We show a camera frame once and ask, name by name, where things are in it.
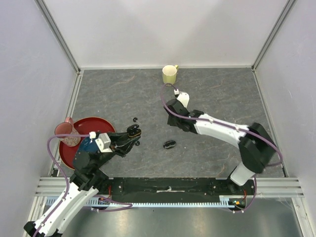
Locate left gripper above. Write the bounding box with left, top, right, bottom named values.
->
left=92, top=129, right=141, bottom=170

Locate black glossy charging case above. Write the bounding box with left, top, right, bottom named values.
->
left=126, top=124, right=142, bottom=138

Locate black marbled charging case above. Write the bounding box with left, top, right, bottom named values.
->
left=163, top=140, right=176, bottom=150

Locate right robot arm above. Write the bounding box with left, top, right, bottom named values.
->
left=164, top=98, right=281, bottom=195

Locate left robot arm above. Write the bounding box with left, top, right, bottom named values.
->
left=24, top=127, right=141, bottom=237

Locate blue plate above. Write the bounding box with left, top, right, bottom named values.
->
left=77, top=137, right=99, bottom=154

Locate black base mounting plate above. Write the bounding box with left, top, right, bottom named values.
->
left=99, top=177, right=254, bottom=197

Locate red round tray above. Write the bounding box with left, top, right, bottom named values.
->
left=59, top=117, right=115, bottom=170

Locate pink floral mug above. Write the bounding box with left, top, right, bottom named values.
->
left=54, top=117, right=81, bottom=147

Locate yellow-green mug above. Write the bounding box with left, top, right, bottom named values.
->
left=162, top=65, right=179, bottom=86

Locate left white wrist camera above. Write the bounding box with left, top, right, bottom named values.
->
left=95, top=133, right=112, bottom=153

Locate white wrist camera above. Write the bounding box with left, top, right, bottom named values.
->
left=95, top=133, right=112, bottom=153
left=176, top=92, right=190, bottom=108

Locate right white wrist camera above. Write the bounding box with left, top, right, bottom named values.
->
left=176, top=92, right=190, bottom=108

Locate slotted cable duct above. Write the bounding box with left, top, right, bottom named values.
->
left=84, top=197, right=247, bottom=210

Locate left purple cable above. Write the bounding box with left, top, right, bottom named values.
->
left=32, top=132, right=96, bottom=237

